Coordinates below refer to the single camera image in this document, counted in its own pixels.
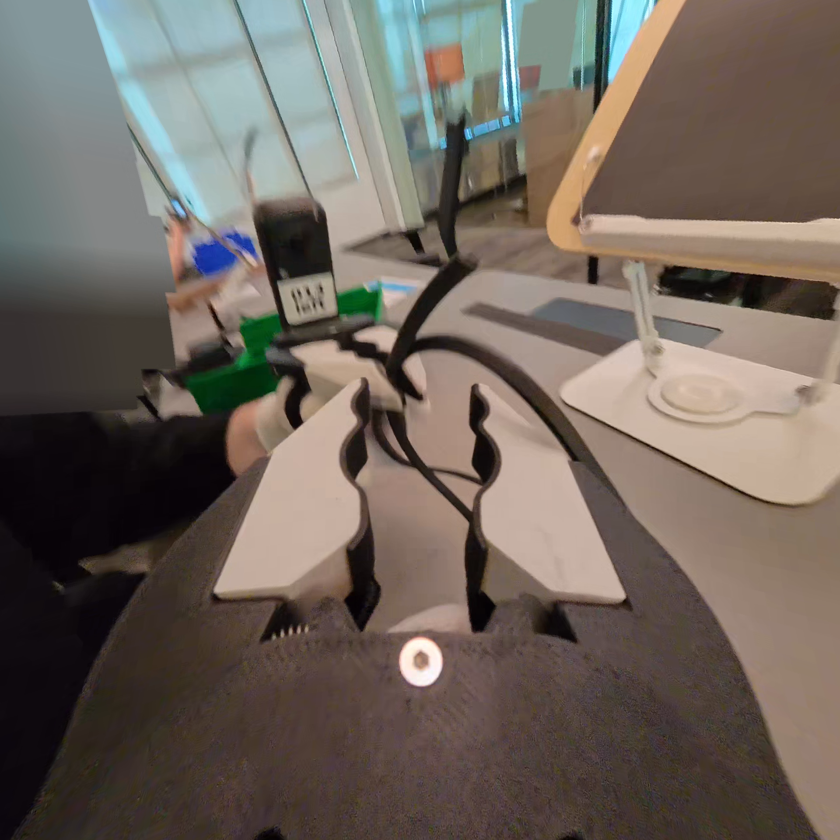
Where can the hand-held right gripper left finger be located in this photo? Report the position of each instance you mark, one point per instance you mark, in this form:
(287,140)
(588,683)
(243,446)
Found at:
(295,525)

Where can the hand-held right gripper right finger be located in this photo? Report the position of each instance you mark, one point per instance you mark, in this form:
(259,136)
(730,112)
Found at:
(551,531)

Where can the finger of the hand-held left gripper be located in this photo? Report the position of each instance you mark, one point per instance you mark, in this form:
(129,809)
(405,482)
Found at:
(377,338)
(334,371)

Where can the green plastic bin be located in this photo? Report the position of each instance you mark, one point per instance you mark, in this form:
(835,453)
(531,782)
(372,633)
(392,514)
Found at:
(223,387)

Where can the person's left forearm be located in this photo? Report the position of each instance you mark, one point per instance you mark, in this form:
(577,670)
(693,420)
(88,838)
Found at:
(131,459)

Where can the person's left hand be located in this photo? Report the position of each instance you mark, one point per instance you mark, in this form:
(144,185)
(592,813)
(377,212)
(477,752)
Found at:
(269,423)

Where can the printed paper sheet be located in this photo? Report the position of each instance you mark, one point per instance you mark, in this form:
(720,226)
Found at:
(400,292)

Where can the blue plastic bin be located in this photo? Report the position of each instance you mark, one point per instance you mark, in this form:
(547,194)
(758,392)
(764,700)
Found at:
(216,259)

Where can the black electronic device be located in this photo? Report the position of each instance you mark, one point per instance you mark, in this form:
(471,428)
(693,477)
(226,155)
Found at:
(203,361)

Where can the black office chair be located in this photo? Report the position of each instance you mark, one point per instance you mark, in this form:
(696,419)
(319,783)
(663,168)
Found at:
(453,184)

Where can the white desk stand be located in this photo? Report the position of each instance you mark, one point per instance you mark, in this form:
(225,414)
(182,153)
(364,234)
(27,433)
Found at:
(754,459)

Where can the cardboard box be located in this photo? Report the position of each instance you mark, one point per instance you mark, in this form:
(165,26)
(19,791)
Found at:
(558,164)

